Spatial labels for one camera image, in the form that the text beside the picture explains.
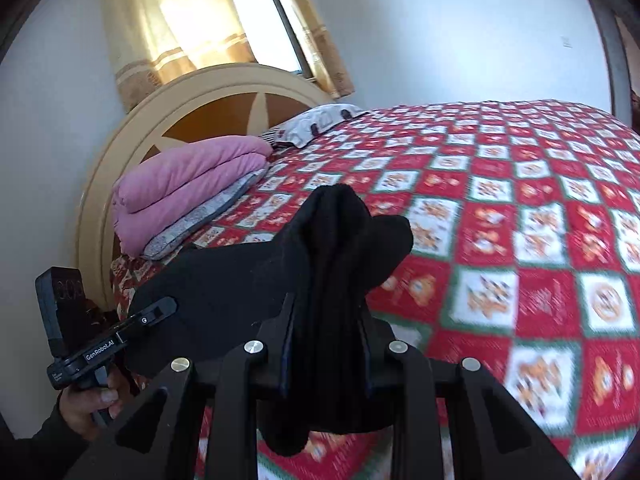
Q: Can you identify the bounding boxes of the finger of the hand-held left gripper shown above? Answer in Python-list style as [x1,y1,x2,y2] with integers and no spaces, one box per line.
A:
[117,296,179,335]

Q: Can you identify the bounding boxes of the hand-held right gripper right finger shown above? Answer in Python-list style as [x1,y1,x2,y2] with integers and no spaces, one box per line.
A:
[360,312,581,480]

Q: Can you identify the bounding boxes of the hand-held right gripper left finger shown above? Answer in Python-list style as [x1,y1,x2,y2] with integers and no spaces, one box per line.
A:
[65,292,297,480]

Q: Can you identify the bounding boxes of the black pants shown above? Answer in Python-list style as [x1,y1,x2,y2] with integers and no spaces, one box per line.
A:
[127,185,415,457]

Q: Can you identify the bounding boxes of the person's left forearm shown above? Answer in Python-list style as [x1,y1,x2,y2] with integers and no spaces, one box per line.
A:
[0,399,92,480]

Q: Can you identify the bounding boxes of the person's left hand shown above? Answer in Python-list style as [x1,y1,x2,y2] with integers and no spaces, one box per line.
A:
[57,359,134,434]

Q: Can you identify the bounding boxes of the pink folded quilt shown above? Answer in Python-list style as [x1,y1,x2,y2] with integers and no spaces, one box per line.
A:
[112,135,274,256]

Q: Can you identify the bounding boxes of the red checked printed blanket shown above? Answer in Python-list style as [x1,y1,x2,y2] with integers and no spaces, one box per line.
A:
[110,99,640,480]

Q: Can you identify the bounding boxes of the round cream wooden headboard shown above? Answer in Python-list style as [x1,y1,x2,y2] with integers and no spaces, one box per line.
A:
[75,62,342,312]

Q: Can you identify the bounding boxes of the white patterned pillow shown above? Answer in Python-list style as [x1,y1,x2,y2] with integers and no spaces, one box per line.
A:
[259,103,369,150]

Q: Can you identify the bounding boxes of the yellow curtain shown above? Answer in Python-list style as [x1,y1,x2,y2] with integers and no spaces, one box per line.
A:
[97,0,356,112]

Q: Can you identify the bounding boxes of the bright window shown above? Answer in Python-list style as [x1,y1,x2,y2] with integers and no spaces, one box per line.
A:
[222,0,319,82]

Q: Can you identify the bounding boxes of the wooden door frame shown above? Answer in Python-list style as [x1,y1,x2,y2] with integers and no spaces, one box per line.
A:
[570,0,640,132]

